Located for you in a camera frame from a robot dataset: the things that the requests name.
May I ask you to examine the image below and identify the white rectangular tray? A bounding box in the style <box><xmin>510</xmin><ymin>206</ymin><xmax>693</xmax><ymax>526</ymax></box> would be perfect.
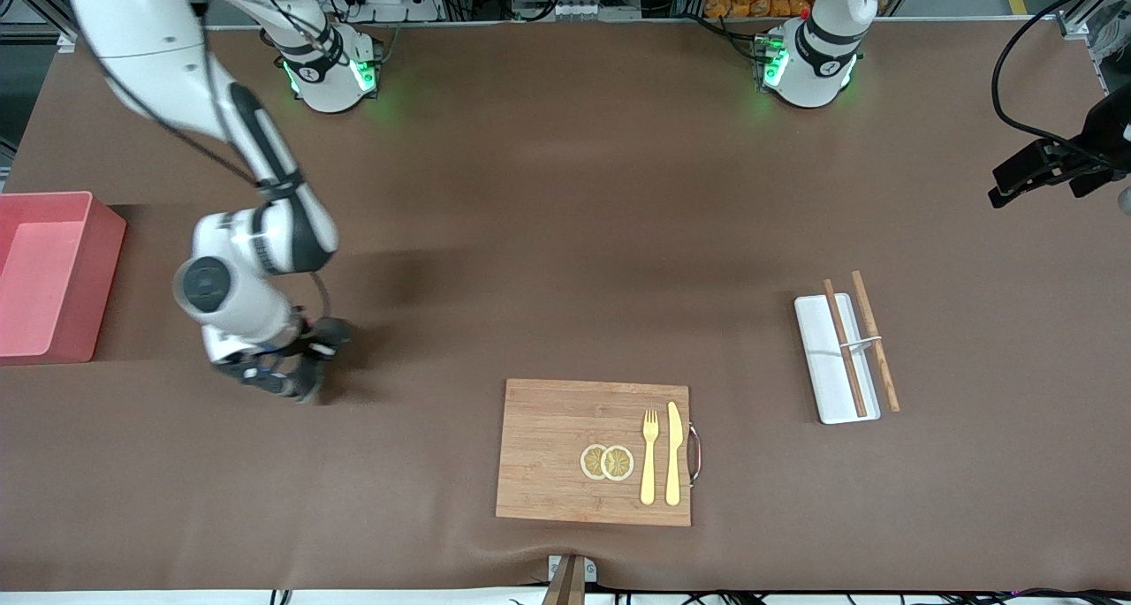
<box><xmin>793</xmin><ymin>292</ymin><xmax>882</xmax><ymax>426</ymax></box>

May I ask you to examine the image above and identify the brown wooden chopstick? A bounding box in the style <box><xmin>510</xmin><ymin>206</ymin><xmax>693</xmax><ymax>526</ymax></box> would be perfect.
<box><xmin>851</xmin><ymin>270</ymin><xmax>901</xmax><ymax>413</ymax></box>
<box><xmin>823</xmin><ymin>278</ymin><xmax>869</xmax><ymax>418</ymax></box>

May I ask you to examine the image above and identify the yellow fork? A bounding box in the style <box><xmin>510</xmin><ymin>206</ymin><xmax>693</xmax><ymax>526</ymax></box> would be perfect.
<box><xmin>640</xmin><ymin>409</ymin><xmax>660</xmax><ymax>506</ymax></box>

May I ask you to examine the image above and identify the metal table clamp bracket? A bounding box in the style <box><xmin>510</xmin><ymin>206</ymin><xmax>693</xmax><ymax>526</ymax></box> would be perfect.
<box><xmin>542</xmin><ymin>555</ymin><xmax>597</xmax><ymax>605</ymax></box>

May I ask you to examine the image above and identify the yellow knife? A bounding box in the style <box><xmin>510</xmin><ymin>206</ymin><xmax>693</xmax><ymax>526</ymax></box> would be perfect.
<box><xmin>664</xmin><ymin>401</ymin><xmax>683</xmax><ymax>507</ymax></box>

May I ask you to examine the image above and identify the pink plastic bin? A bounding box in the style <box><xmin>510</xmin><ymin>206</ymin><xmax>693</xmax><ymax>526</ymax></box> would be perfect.
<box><xmin>0</xmin><ymin>192</ymin><xmax>127</xmax><ymax>366</ymax></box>

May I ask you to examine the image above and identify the wooden cutting board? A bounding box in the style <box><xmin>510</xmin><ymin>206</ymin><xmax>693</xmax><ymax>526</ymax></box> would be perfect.
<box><xmin>496</xmin><ymin>378</ymin><xmax>693</xmax><ymax>527</ymax></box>

